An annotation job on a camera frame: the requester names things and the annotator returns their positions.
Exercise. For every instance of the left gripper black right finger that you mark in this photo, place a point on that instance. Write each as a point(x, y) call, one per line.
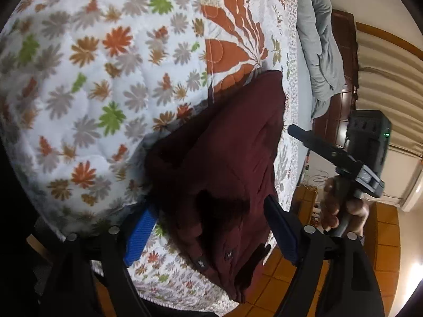
point(333, 271)

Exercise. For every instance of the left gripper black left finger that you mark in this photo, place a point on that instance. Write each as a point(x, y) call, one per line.
point(89, 270)

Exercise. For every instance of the maroon pants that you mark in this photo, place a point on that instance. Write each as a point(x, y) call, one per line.
point(210, 179)

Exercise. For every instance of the person's right hand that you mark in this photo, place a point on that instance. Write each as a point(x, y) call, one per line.
point(333, 202)

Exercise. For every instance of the light blue bed sheet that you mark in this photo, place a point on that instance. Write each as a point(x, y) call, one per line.
point(305, 100)

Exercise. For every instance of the beige curtain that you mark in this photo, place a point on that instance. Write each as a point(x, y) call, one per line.
point(390, 80)

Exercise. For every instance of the grey crumpled blanket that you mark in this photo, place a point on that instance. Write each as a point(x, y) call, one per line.
point(321, 52)

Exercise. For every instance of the floral white bed quilt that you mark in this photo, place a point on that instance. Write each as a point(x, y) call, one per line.
point(87, 87)

